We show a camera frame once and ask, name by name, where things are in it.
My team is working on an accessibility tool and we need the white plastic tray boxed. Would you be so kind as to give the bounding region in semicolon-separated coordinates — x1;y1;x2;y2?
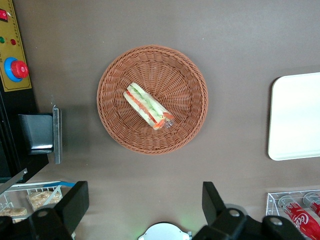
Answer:
267;72;320;161

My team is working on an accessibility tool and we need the black box bracket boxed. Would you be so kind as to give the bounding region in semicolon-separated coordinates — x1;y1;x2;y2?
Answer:
17;113;55;155

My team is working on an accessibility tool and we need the red cola bottle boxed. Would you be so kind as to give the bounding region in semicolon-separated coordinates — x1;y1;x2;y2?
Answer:
278;194;320;240
302;192;320;218

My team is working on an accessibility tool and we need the clear acrylic bottle box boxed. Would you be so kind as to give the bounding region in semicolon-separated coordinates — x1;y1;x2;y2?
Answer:
265;189;320;240

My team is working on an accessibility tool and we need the wrapped oat snack bar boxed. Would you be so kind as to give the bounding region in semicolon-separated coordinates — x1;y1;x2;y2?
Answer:
26;190;63;211
0;206;28;224

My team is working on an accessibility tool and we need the grey metal strip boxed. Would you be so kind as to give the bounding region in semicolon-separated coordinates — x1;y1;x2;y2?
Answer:
0;167;29;195

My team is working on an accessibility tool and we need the yellow control panel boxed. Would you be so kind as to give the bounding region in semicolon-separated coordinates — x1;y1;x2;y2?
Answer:
0;0;33;93

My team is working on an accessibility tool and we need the round silver flange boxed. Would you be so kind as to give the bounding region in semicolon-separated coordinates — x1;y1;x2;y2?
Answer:
137;222;193;240

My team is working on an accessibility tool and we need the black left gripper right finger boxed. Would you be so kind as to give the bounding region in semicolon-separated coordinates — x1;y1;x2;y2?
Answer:
192;181;308;240

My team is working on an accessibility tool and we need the grey metal plate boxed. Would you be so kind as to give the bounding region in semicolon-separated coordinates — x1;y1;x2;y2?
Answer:
51;106;63;165

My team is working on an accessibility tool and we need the red emergency stop button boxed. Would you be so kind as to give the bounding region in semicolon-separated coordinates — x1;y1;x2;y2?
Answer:
3;56;30;83

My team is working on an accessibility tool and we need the white wire rack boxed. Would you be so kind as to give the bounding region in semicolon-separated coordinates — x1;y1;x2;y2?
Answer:
0;181;76;225

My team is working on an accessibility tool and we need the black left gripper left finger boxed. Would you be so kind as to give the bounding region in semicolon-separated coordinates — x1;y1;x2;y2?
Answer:
0;181;90;240

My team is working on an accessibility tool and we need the vegetable sandwich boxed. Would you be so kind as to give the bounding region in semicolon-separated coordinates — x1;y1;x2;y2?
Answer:
122;83;175;131

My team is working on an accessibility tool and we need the round brown wicker basket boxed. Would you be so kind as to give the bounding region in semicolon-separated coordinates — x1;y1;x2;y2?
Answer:
96;44;209;155

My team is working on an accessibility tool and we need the black machine cabinet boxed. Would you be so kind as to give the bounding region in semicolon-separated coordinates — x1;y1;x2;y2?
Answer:
0;87;50;185

